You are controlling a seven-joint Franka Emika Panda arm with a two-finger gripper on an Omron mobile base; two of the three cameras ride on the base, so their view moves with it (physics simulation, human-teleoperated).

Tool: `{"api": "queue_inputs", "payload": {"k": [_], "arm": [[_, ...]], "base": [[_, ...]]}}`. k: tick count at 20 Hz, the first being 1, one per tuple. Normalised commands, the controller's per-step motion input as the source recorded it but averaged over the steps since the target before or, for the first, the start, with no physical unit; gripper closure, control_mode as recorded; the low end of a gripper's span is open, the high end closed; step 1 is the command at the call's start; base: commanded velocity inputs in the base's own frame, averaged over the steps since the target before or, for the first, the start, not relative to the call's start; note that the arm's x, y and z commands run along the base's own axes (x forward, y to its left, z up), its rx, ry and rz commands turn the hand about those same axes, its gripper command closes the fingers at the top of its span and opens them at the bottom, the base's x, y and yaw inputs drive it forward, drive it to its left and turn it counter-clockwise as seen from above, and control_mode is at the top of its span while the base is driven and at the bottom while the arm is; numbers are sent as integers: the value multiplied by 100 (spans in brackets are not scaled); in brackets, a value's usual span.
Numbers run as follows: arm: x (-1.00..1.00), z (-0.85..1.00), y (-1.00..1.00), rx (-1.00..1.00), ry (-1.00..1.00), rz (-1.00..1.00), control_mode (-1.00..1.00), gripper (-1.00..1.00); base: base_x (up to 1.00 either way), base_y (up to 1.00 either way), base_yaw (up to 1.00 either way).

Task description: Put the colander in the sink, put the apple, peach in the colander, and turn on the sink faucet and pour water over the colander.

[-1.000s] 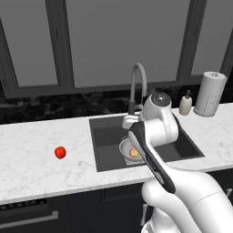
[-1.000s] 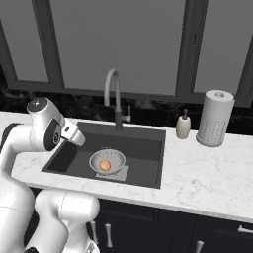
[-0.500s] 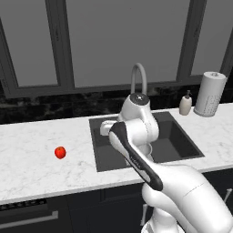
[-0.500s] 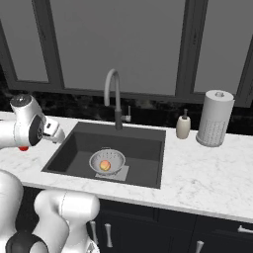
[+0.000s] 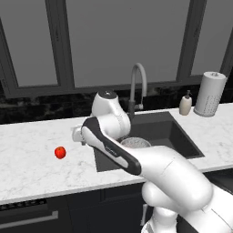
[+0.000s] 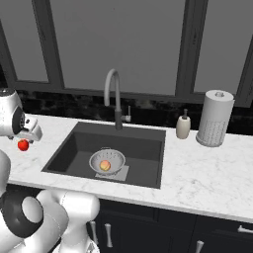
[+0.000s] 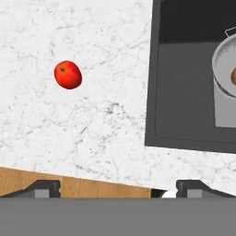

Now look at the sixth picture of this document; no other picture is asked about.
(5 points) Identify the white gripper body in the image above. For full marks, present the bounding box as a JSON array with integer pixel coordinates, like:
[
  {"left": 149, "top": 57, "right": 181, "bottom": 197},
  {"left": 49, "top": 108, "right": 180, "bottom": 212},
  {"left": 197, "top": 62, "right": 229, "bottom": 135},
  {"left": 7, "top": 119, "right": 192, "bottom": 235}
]
[{"left": 14, "top": 116, "right": 44, "bottom": 143}]

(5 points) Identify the red apple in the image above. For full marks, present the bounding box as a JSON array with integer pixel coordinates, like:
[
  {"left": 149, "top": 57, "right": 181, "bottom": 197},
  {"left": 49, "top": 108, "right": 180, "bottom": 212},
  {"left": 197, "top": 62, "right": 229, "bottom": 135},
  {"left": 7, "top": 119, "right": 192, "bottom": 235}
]
[{"left": 17, "top": 138, "right": 31, "bottom": 152}]

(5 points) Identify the orange yellow peach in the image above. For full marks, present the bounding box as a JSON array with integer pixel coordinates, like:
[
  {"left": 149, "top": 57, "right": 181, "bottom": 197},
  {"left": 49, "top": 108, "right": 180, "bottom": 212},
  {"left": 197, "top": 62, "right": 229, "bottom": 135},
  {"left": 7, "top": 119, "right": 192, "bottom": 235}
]
[{"left": 99, "top": 159, "right": 112, "bottom": 173}]

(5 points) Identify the grey metal colander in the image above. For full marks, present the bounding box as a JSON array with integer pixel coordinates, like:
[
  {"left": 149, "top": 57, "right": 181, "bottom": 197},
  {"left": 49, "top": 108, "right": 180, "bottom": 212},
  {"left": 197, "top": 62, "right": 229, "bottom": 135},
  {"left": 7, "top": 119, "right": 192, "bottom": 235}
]
[{"left": 88, "top": 147, "right": 127, "bottom": 176}]

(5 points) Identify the grey curved sink faucet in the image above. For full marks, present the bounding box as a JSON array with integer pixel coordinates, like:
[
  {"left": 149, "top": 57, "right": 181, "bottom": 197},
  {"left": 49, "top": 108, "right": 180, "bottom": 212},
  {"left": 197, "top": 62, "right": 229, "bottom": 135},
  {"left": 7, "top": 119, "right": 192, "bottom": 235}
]
[{"left": 103, "top": 68, "right": 132, "bottom": 131}]

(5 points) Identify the dark grey sink basin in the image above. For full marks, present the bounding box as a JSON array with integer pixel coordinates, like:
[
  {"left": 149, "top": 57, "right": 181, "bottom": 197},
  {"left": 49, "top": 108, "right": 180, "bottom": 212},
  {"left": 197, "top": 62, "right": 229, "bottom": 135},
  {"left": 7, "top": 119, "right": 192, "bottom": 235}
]
[{"left": 41, "top": 121, "right": 167, "bottom": 190}]

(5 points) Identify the grey square drain plate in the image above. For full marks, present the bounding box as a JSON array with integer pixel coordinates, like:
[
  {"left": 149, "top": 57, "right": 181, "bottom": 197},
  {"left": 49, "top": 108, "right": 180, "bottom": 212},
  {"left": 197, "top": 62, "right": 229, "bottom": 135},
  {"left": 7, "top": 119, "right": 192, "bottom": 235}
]
[{"left": 94, "top": 165, "right": 130, "bottom": 183}]

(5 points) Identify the beige soap dispenser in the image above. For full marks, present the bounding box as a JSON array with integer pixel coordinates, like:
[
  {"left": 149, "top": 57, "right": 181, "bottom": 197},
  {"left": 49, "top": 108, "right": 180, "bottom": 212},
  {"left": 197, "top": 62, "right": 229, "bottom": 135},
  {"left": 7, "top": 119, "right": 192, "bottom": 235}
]
[{"left": 175, "top": 108, "right": 192, "bottom": 140}]

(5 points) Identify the dark cupboard door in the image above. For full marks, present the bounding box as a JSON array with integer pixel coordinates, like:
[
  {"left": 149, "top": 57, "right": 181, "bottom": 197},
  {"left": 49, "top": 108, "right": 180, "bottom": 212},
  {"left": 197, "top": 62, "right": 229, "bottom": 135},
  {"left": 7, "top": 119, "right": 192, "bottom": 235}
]
[
  {"left": 189, "top": 231, "right": 253, "bottom": 253},
  {"left": 98, "top": 211, "right": 195, "bottom": 253}
]

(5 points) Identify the dark framed window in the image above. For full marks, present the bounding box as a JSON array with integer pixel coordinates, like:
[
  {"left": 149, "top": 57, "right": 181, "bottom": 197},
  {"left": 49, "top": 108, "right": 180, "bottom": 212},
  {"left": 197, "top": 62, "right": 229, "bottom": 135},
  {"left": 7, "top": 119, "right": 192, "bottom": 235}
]
[{"left": 0, "top": 0, "right": 253, "bottom": 109}]

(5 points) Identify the white paper towel roll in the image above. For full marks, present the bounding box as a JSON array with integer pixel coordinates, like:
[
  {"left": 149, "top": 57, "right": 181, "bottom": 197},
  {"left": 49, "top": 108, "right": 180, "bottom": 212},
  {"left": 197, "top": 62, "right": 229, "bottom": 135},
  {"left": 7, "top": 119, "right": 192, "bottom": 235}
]
[{"left": 195, "top": 89, "right": 236, "bottom": 148}]

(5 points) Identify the dark drawer front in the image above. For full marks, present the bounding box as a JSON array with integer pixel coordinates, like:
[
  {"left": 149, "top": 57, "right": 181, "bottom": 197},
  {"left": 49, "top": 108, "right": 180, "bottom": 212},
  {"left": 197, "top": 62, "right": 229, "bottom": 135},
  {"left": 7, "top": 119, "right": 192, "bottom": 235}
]
[{"left": 193, "top": 212, "right": 253, "bottom": 239}]

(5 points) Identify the silver cupboard handle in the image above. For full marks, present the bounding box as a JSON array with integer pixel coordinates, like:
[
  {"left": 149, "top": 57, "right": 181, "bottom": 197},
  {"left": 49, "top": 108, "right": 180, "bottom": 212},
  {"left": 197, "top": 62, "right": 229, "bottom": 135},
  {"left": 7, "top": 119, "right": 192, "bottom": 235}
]
[
  {"left": 195, "top": 239, "right": 206, "bottom": 253},
  {"left": 89, "top": 220, "right": 99, "bottom": 245},
  {"left": 104, "top": 222, "right": 114, "bottom": 249}
]

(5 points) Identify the silver drawer handle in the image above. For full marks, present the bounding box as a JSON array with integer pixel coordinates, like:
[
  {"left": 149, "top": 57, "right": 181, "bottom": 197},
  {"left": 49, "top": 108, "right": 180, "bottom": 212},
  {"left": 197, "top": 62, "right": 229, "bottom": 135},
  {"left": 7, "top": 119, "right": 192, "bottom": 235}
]
[{"left": 237, "top": 224, "right": 253, "bottom": 235}]

